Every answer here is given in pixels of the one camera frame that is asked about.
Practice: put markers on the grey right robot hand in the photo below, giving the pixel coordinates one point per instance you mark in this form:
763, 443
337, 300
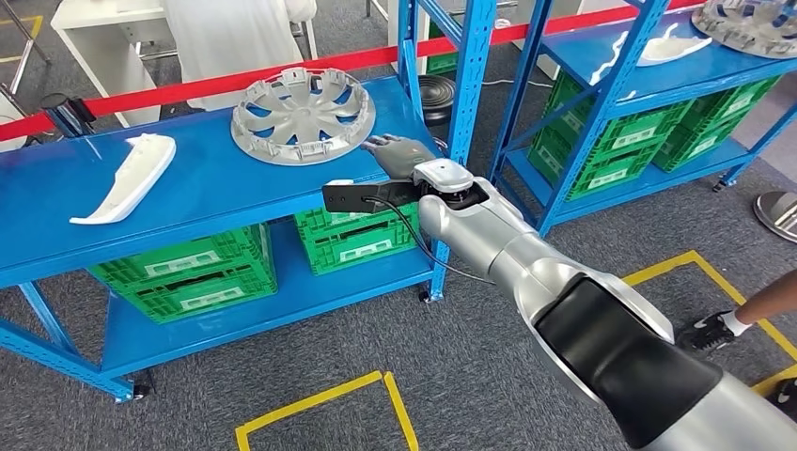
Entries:
401, 155

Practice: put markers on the grey plastic wheel hubcap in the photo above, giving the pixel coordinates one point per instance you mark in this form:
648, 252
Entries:
303, 115
747, 28

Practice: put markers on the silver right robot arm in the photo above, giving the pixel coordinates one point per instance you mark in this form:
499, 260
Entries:
486, 236

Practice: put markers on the blue metal shelf rack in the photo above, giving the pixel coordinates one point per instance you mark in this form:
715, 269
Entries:
607, 106
187, 199

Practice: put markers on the white plastic trim part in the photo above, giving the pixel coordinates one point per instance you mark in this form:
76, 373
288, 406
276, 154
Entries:
669, 51
134, 174

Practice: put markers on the black round stool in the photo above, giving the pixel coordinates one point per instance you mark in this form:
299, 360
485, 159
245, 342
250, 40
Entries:
436, 96

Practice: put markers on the white cloth cover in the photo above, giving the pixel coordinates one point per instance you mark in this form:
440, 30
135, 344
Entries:
230, 43

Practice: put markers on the red barrier belt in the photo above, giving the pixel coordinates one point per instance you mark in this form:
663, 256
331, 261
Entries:
187, 90

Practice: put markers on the yellow floor tape square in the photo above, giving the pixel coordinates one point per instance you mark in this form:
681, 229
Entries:
660, 267

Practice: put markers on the white table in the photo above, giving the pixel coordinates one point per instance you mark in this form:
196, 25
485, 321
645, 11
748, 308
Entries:
106, 56

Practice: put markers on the round steel stanchion base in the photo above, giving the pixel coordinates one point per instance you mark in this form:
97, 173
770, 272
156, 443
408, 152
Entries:
778, 215

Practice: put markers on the white panel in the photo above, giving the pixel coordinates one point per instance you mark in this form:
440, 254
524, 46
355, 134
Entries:
7, 106

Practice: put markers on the person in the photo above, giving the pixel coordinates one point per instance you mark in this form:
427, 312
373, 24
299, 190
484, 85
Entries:
772, 305

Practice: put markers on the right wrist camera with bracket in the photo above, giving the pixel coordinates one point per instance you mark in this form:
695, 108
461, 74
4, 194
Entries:
348, 198

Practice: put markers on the black stanchion post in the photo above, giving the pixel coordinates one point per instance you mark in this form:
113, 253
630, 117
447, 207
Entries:
68, 115

